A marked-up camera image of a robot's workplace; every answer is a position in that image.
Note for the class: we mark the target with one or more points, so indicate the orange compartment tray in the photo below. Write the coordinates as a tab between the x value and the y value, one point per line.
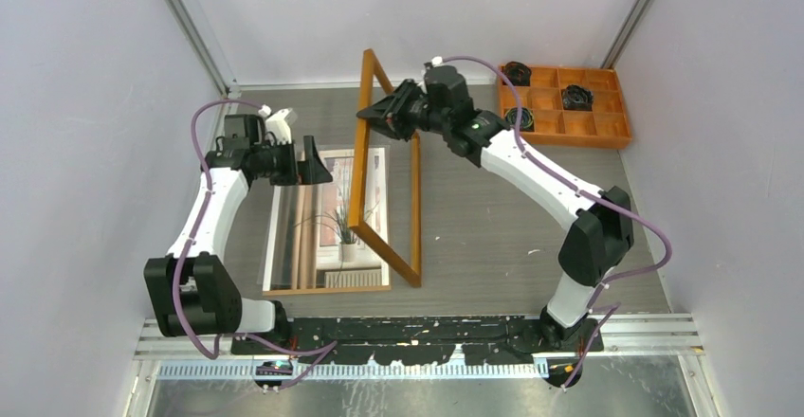
565	106

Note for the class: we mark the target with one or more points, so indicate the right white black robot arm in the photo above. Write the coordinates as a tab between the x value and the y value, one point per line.
599	232

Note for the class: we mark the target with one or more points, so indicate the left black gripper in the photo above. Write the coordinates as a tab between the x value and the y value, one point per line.
311	171

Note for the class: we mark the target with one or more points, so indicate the orange wooden picture frame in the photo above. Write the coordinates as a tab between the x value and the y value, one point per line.
372	72

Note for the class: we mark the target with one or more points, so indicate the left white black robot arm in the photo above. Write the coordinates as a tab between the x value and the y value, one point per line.
189	286

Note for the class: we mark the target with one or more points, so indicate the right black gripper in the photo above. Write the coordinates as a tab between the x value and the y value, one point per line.
389	116

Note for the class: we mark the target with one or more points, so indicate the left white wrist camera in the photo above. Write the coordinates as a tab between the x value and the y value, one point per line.
277	124

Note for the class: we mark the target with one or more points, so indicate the plant window photo print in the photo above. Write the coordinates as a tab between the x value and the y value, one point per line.
326	226

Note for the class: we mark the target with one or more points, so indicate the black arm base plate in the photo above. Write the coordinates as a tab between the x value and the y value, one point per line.
415	341

